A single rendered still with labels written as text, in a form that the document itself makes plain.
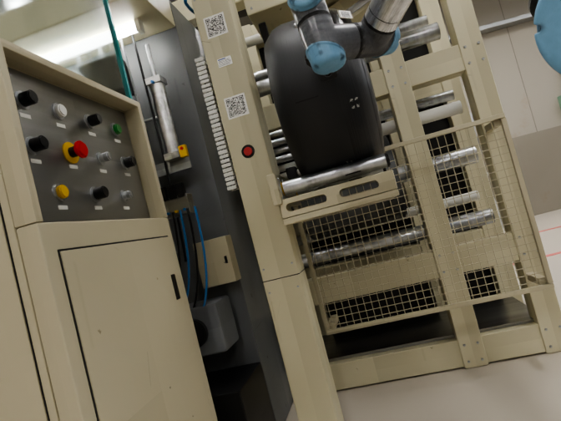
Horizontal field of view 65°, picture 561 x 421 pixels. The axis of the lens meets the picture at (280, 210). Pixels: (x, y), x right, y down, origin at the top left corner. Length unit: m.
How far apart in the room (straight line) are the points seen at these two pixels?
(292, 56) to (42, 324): 0.93
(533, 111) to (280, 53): 7.27
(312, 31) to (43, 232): 0.66
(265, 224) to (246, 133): 0.31
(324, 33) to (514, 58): 7.65
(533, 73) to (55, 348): 8.21
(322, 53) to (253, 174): 0.65
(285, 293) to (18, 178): 0.89
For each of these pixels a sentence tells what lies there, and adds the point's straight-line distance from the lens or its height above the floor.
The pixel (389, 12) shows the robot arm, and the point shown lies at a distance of 0.99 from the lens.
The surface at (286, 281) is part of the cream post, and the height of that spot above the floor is 0.61.
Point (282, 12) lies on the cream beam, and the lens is 1.98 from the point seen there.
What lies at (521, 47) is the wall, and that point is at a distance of 8.65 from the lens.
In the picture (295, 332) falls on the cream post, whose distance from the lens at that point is 1.52.
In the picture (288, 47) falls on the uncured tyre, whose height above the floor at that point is 1.29.
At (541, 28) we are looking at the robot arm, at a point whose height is 0.90.
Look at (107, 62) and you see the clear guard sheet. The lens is 1.46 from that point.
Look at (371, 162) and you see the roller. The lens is 1.38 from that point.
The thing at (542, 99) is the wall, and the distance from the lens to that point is 8.53.
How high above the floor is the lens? 0.77
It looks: 3 degrees up
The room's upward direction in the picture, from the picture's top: 15 degrees counter-clockwise
